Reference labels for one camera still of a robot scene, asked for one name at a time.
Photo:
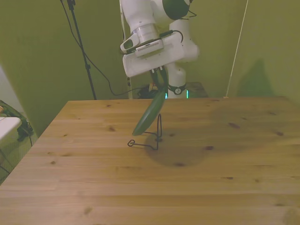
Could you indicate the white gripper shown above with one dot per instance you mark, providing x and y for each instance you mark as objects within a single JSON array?
[{"x": 170, "y": 51}]

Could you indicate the green round plate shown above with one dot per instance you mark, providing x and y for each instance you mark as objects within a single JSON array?
[{"x": 148, "y": 114}]

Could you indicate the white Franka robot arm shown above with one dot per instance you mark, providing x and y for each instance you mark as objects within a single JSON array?
[{"x": 140, "y": 14}]

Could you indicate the black tripod pole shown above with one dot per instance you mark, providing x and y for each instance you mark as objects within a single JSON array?
[{"x": 82, "y": 49}]

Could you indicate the white folding table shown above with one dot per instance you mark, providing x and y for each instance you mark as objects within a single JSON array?
[{"x": 8, "y": 126}]

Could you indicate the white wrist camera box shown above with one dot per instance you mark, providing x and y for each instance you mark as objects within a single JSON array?
[{"x": 150, "y": 48}]

